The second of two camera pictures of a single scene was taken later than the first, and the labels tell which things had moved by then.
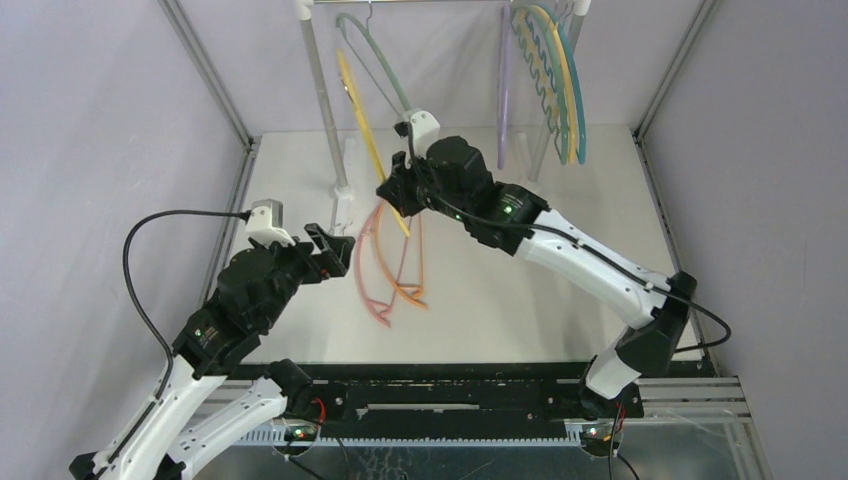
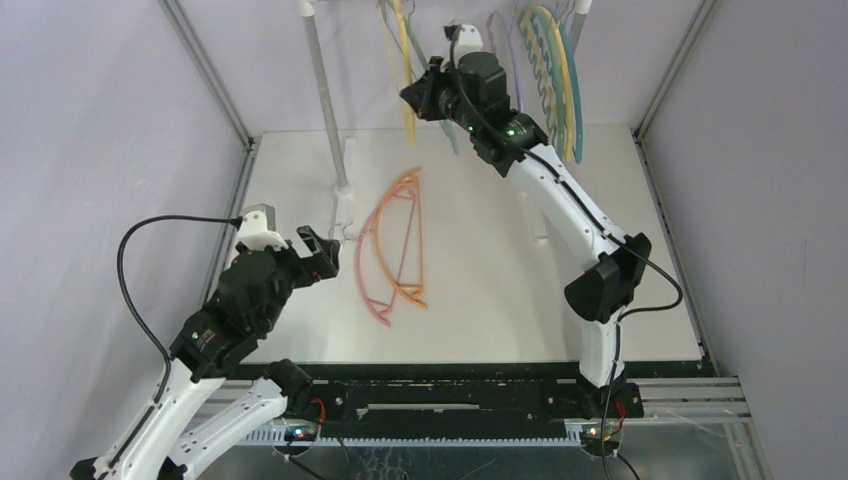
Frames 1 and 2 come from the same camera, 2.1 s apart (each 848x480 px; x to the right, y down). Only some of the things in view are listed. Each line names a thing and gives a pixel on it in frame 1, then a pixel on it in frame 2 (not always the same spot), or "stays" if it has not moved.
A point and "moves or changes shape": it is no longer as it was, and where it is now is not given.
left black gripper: (334, 258) stays
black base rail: (446, 401) stays
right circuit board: (601, 435) stays
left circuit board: (300, 433) stays
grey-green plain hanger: (367, 31) to (445, 126)
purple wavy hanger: (504, 88) moves or changes shape
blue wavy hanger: (581, 122) stays
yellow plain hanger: (362, 121) to (406, 49)
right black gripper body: (404, 187) to (429, 93)
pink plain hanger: (372, 305) stays
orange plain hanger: (409, 292) stays
